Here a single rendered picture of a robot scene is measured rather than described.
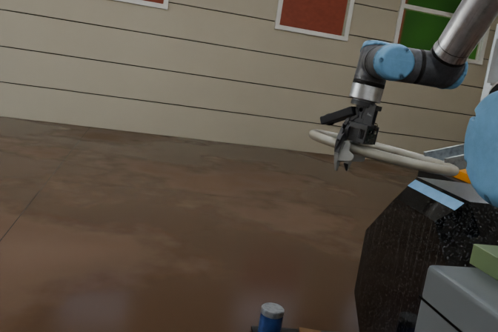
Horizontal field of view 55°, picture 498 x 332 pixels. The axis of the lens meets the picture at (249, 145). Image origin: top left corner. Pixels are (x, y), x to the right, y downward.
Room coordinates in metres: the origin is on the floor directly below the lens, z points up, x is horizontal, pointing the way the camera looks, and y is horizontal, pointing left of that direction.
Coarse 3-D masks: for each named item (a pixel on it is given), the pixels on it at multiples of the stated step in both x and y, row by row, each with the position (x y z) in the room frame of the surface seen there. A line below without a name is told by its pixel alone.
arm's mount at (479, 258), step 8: (480, 248) 0.78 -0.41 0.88; (488, 248) 0.78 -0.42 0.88; (496, 248) 0.79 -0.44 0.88; (472, 256) 0.79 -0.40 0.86; (480, 256) 0.77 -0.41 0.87; (488, 256) 0.76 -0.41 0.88; (496, 256) 0.74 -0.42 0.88; (472, 264) 0.79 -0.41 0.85; (480, 264) 0.77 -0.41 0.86; (488, 264) 0.75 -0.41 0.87; (496, 264) 0.74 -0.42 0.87; (488, 272) 0.75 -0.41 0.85; (496, 272) 0.74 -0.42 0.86
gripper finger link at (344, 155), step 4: (344, 140) 1.38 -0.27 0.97; (344, 144) 1.38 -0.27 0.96; (348, 144) 1.37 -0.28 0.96; (340, 148) 1.37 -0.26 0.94; (344, 148) 1.37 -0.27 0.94; (348, 148) 1.36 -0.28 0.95; (340, 152) 1.37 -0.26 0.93; (344, 152) 1.37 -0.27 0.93; (348, 152) 1.36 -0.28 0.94; (336, 156) 1.37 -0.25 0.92; (340, 156) 1.37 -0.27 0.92; (344, 156) 1.36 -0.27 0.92; (348, 156) 1.35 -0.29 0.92; (352, 156) 1.35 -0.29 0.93; (336, 160) 1.37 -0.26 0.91; (340, 160) 1.37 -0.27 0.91; (344, 160) 1.36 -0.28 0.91; (348, 160) 1.35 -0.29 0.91; (336, 164) 1.37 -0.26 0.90; (336, 168) 1.38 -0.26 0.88
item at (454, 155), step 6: (462, 144) 1.75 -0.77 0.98; (432, 150) 1.70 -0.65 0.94; (438, 150) 1.71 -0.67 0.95; (444, 150) 1.71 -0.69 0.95; (450, 150) 1.72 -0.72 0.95; (456, 150) 1.73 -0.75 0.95; (462, 150) 1.74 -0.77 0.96; (432, 156) 1.70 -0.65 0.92; (438, 156) 1.71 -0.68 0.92; (444, 156) 1.72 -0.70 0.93; (450, 156) 1.72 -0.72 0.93; (456, 156) 1.60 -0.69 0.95; (462, 156) 1.61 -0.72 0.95; (450, 162) 1.59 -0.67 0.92; (456, 162) 1.60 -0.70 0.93; (462, 162) 1.61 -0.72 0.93; (462, 168) 1.61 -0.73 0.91
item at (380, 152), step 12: (312, 132) 1.55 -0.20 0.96; (324, 132) 1.71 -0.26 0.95; (324, 144) 1.47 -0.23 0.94; (360, 144) 1.79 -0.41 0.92; (372, 156) 1.35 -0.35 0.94; (384, 156) 1.34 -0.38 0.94; (396, 156) 1.34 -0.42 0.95; (408, 156) 1.74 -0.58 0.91; (420, 156) 1.70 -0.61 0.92; (420, 168) 1.34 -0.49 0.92; (432, 168) 1.35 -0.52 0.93; (444, 168) 1.38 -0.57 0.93; (456, 168) 1.44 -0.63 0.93
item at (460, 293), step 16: (432, 272) 0.75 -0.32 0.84; (448, 272) 0.73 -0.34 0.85; (464, 272) 0.75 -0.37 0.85; (480, 272) 0.76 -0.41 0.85; (432, 288) 0.74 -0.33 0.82; (448, 288) 0.70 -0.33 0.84; (464, 288) 0.68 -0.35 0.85; (480, 288) 0.68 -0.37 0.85; (496, 288) 0.69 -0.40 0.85; (432, 304) 0.73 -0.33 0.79; (448, 304) 0.70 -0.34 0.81; (464, 304) 0.67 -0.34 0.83; (480, 304) 0.64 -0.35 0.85; (496, 304) 0.63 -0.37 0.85; (416, 320) 0.76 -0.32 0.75; (432, 320) 0.72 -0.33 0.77; (448, 320) 0.69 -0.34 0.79; (464, 320) 0.66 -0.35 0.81; (480, 320) 0.63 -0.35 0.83; (496, 320) 0.60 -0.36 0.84
